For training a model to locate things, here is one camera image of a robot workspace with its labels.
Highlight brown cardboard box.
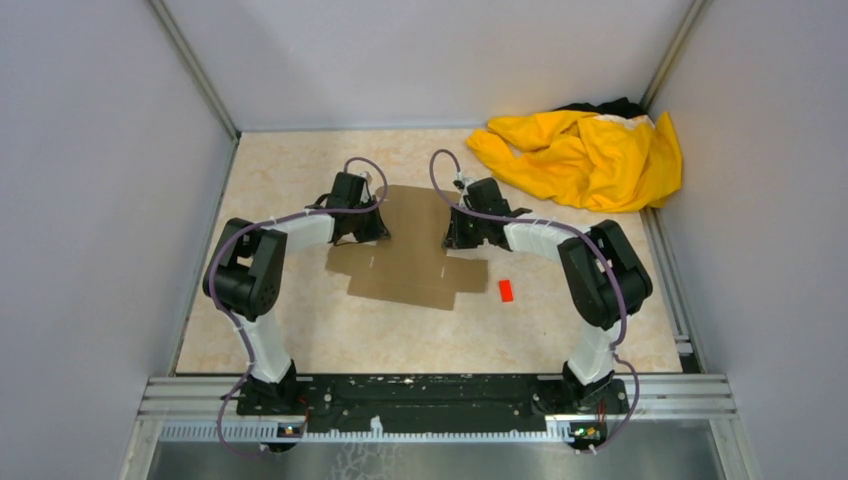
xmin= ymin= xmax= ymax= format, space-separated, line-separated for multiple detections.
xmin=325 ymin=185 xmax=489 ymax=311

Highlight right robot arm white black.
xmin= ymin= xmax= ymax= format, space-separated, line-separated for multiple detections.
xmin=443 ymin=173 xmax=653 ymax=412

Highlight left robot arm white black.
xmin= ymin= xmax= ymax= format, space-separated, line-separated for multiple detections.
xmin=203 ymin=171 xmax=390 ymax=415

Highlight small red block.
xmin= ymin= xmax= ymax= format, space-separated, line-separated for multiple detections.
xmin=498 ymin=279 xmax=514 ymax=303

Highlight yellow cloth garment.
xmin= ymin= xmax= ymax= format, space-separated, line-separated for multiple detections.
xmin=466 ymin=110 xmax=684 ymax=213

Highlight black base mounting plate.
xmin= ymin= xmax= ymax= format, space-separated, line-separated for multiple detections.
xmin=259 ymin=374 xmax=630 ymax=434

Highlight black cloth behind yellow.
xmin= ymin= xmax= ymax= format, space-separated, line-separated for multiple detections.
xmin=555 ymin=97 xmax=647 ymax=119

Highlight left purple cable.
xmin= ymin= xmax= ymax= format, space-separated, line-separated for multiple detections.
xmin=207 ymin=156 xmax=390 ymax=460

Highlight purple cable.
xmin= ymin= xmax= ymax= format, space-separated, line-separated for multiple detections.
xmin=207 ymin=156 xmax=390 ymax=460
xmin=428 ymin=148 xmax=641 ymax=456

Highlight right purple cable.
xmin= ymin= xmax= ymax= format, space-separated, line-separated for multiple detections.
xmin=428 ymin=148 xmax=641 ymax=456

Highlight aluminium frame rail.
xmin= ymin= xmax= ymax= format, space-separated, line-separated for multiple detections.
xmin=138 ymin=374 xmax=737 ymax=445

